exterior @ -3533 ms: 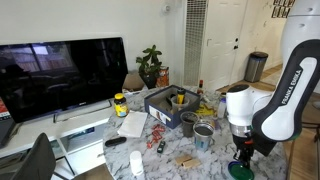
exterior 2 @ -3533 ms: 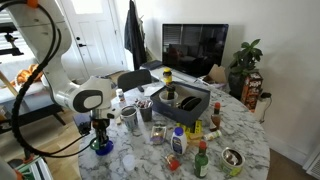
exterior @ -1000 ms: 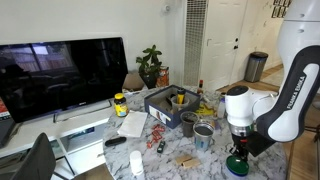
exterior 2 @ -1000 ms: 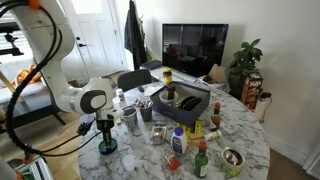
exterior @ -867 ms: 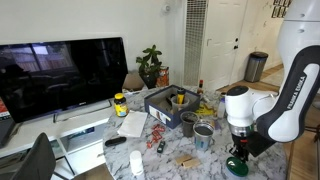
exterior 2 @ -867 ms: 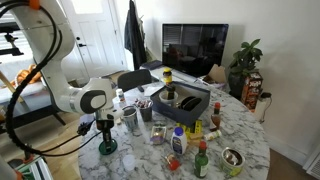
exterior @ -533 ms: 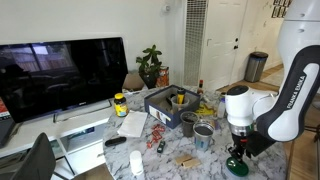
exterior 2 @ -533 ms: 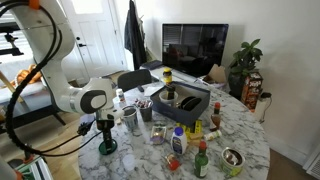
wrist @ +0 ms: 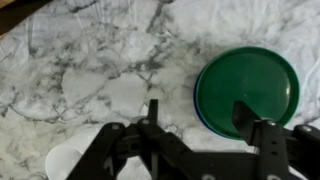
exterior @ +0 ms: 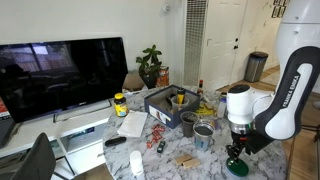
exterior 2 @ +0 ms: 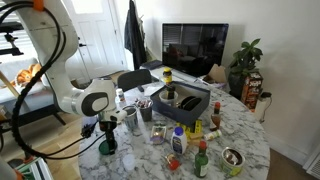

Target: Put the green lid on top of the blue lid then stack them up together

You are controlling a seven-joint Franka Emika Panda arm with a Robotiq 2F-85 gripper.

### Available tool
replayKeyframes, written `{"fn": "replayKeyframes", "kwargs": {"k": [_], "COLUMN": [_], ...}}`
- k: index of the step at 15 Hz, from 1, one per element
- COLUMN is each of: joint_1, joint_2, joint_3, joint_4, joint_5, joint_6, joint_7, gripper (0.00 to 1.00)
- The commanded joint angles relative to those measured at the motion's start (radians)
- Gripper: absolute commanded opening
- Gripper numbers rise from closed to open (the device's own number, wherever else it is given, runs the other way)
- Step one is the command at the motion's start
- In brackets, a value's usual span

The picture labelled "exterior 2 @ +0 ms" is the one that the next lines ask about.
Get small jar red lid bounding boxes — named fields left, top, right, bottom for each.
left=164, top=153, right=182, bottom=172

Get green potted plant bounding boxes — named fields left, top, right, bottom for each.
left=228, top=38, right=264, bottom=99

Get white panel door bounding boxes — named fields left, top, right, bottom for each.
left=63, top=0, right=128, bottom=79

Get brown sauce bottle red cap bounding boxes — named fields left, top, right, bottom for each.
left=209, top=101, right=222, bottom=132

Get white television stand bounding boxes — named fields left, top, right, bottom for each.
left=139, top=64, right=231, bottom=91

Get green plastic bowl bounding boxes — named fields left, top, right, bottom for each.
left=98, top=139, right=119, bottom=156

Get yellow snack packet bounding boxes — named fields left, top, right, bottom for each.
left=175, top=119, right=204, bottom=140

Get black low table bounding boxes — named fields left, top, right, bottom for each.
left=0, top=99, right=68, bottom=134

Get light wooden beam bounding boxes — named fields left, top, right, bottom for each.
left=0, top=71, right=21, bottom=99

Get silver metal cup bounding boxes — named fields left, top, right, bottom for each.
left=122, top=105, right=139, bottom=132

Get black camera tripod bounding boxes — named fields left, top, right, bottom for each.
left=0, top=21, right=27, bottom=66

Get dark laptop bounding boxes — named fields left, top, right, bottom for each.
left=141, top=59, right=163, bottom=71

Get white plastic pill bottle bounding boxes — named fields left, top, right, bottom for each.
left=115, top=88, right=127, bottom=108

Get tan wooden piece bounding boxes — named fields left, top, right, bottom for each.
left=188, top=132, right=204, bottom=147

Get black item in box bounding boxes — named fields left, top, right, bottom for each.
left=179, top=95, right=203, bottom=112

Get orange plush toy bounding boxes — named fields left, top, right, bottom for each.
left=9, top=62, right=44, bottom=88

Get yellow bottle black cap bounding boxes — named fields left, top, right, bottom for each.
left=165, top=83, right=177, bottom=100

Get white frame green stripes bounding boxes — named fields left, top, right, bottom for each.
left=14, top=154, right=54, bottom=180

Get open tin green label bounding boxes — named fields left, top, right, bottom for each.
left=220, top=147, right=246, bottom=178

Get orange printed cardboard box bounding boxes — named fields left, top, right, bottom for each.
left=240, top=71, right=264, bottom=113

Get brown cardboard piece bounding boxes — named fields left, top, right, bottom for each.
left=203, top=63, right=228, bottom=84

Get dark grey cup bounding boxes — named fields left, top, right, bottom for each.
left=137, top=99, right=154, bottom=123

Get orange cable clamp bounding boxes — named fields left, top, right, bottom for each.
left=33, top=0, right=45, bottom=11

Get small white lying bottle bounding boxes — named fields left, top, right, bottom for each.
left=203, top=129, right=223, bottom=142

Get dark hanging jacket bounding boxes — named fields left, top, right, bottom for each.
left=123, top=0, right=148, bottom=71

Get window with blinds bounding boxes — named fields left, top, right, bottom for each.
left=0, top=9, right=41, bottom=64

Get white bottle blue cap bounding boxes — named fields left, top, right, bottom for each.
left=170, top=126, right=188, bottom=156

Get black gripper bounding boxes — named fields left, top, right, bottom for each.
left=99, top=119, right=118, bottom=155

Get white plastic bowl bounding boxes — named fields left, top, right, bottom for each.
left=158, top=90, right=179, bottom=107

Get white floor vent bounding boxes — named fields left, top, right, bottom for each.
left=303, top=146, right=320, bottom=180

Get small clear plastic cup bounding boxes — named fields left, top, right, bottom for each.
left=122, top=154, right=136, bottom=172

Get black flat screen television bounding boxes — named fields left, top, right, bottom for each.
left=162, top=23, right=230, bottom=78

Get grey sofa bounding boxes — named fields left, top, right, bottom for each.
left=0, top=57, right=58, bottom=104

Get green glass bottle red cap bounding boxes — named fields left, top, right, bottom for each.
left=193, top=140, right=210, bottom=179

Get navy cardboard box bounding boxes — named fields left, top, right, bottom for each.
left=149, top=81, right=212, bottom=128

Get black office chair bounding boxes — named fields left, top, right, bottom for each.
left=116, top=68, right=154, bottom=93

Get vitamin bottle yellow lid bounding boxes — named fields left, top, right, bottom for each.
left=162, top=67, right=173, bottom=85

